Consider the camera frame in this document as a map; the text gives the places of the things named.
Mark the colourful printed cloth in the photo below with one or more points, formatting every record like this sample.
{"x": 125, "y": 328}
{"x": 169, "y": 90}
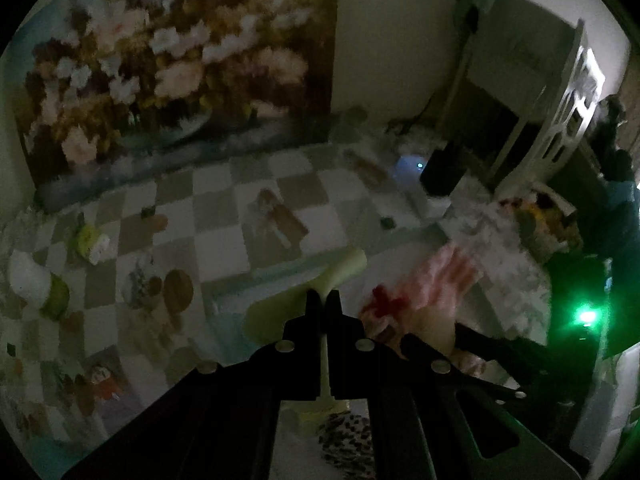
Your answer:
{"x": 540, "y": 215}

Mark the pink cloth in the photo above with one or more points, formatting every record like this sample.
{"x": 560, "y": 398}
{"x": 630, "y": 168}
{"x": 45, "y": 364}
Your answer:
{"x": 440, "y": 280}

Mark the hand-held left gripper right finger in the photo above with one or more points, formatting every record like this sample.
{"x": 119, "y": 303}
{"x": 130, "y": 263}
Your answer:
{"x": 336, "y": 320}

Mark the floral wall painting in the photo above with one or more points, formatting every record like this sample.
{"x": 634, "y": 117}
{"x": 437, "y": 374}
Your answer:
{"x": 165, "y": 70}

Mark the dark hanging clothes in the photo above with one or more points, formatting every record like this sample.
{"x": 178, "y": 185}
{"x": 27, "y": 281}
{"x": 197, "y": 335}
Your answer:
{"x": 617, "y": 170}

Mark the white carved wooden frame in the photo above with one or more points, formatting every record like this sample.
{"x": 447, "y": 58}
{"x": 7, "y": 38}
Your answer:
{"x": 565, "y": 120}

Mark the leopard print cloth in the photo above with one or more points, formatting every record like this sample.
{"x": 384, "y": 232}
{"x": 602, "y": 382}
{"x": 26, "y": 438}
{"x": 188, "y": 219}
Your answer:
{"x": 345, "y": 440}

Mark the black boxy object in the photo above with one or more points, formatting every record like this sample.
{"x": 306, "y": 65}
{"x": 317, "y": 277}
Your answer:
{"x": 442, "y": 172}

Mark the light green cloth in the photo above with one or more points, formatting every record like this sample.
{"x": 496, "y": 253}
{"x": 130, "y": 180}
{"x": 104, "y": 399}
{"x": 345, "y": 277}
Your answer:
{"x": 345, "y": 265}

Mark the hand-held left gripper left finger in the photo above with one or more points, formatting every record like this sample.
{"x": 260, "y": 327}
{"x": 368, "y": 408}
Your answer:
{"x": 312, "y": 320}

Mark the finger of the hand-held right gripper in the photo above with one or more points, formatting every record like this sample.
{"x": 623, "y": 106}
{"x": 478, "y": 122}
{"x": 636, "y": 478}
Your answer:
{"x": 415, "y": 346}
{"x": 495, "y": 350}

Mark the green jar with white lid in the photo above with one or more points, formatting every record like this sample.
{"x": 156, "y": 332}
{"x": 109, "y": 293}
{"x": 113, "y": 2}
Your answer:
{"x": 30, "y": 280}

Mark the small yellow box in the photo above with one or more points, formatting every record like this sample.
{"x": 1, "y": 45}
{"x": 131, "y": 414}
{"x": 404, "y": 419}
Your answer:
{"x": 87, "y": 240}

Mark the white box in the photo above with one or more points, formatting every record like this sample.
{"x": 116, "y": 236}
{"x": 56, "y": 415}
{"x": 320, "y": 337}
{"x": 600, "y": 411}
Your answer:
{"x": 430, "y": 205}

